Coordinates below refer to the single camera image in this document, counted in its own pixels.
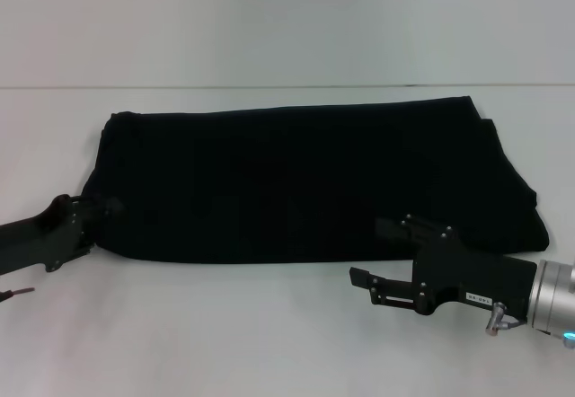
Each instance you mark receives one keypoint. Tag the black shirt with FREE print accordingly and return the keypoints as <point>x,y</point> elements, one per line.
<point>305,181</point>

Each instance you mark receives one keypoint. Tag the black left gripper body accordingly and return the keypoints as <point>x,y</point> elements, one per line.
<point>40,235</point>

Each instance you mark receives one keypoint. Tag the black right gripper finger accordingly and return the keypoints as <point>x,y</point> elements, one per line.
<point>395,231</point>
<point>361,276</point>

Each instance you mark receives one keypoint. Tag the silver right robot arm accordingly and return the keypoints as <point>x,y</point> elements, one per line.
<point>554,296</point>

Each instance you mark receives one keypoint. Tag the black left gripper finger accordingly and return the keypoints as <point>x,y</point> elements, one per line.
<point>85,245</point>
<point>101,207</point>

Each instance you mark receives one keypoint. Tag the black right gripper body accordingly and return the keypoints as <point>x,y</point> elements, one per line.
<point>471,276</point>

